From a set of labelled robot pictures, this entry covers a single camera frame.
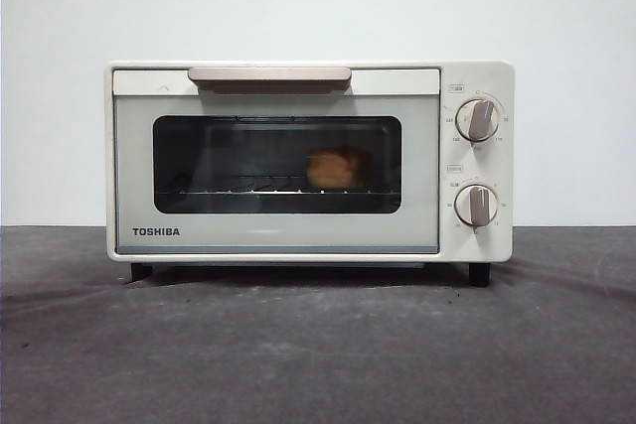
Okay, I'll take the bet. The golden brown bread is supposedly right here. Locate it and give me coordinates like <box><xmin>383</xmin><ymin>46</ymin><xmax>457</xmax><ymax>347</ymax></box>
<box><xmin>306</xmin><ymin>146</ymin><xmax>374</xmax><ymax>191</ymax></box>

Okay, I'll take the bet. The oven door with brown handle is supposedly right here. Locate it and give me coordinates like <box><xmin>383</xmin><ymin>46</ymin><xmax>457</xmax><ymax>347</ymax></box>
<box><xmin>112</xmin><ymin>66</ymin><xmax>441</xmax><ymax>255</ymax></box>

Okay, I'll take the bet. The small beige brown oven knob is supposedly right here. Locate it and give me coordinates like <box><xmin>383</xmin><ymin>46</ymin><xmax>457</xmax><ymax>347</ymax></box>
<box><xmin>454</xmin><ymin>184</ymin><xmax>500</xmax><ymax>228</ymax></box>

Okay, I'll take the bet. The large beige brown oven knob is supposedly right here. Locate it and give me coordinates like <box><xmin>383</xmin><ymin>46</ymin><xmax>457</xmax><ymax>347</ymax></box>
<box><xmin>455</xmin><ymin>98</ymin><xmax>501</xmax><ymax>142</ymax></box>

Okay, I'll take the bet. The white toaster oven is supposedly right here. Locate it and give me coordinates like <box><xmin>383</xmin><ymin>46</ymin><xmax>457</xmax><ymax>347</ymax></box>
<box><xmin>103</xmin><ymin>60</ymin><xmax>516</xmax><ymax>289</ymax></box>

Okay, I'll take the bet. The metal wire oven rack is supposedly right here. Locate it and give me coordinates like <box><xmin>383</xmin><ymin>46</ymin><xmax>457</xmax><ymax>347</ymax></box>
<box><xmin>177</xmin><ymin>173</ymin><xmax>375</xmax><ymax>196</ymax></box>

